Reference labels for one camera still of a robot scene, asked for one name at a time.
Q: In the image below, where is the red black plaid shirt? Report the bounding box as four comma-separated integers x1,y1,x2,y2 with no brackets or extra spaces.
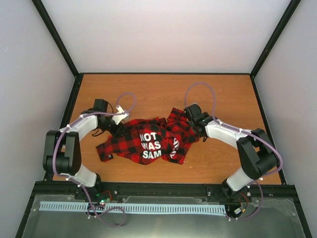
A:
96,108,199,165

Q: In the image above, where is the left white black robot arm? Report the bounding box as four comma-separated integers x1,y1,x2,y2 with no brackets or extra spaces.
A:
43,99,130,200

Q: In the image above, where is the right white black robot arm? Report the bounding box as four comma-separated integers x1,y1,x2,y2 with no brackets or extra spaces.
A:
184,104,280,200

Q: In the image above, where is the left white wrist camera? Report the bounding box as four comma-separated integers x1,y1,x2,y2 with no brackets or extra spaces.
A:
111,105,130,125

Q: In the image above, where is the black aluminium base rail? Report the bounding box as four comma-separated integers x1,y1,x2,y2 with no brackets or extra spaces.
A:
32,181,297,203

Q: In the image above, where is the light blue slotted cable duct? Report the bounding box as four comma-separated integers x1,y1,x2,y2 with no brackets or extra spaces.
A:
38,201,226,216

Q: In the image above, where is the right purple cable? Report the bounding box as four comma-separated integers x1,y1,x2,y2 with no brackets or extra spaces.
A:
184,82,284,222

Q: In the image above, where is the left black frame post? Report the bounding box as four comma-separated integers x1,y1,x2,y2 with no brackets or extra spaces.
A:
31,0,79,77

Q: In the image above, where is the black frame post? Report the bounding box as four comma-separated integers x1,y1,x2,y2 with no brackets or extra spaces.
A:
250,0,301,79
31,0,79,77

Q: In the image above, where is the right black frame post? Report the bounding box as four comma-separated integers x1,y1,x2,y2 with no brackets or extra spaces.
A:
250,0,301,79

